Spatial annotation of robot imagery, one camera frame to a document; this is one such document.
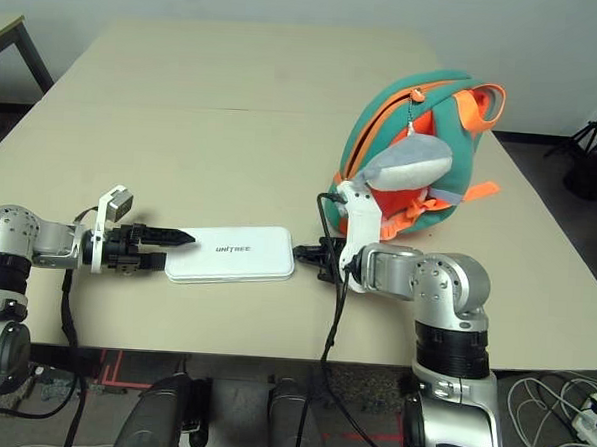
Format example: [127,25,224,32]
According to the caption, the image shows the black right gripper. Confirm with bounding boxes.
[292,234,352,286]

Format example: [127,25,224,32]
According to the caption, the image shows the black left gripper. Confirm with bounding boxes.
[102,220,199,282]

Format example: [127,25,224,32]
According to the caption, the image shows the white Unitree pencil case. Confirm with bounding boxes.
[163,220,298,289]

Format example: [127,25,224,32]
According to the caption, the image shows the teal and orange backpack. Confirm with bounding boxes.
[324,62,509,245]

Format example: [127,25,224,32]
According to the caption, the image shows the dark grey left robot leg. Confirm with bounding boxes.
[111,368,216,447]

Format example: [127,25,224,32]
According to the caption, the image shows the dark grey robot leg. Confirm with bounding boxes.
[111,368,216,447]
[265,376,334,447]

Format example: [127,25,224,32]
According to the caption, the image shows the dark grey right robot leg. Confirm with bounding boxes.
[265,376,334,447]

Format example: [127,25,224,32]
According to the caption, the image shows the black equipment bag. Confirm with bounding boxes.
[562,134,597,201]

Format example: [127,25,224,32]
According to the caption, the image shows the black tripod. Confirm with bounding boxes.
[542,87,597,160]

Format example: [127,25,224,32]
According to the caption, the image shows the white power strip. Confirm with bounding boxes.
[569,391,597,447]

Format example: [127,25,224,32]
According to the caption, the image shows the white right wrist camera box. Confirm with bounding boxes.
[331,179,385,295]

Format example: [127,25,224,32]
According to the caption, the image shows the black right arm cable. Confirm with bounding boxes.
[291,191,351,447]

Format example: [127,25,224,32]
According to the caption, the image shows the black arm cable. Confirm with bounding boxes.
[0,255,95,447]
[291,191,351,447]

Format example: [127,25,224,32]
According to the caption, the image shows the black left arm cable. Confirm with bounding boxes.
[0,255,95,447]

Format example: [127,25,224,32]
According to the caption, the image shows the grey plush whale keychain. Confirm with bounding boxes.
[352,93,457,194]

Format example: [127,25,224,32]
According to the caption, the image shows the white floor cables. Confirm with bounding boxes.
[504,372,597,447]

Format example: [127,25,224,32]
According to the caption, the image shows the wooden side table black frame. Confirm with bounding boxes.
[0,15,59,107]

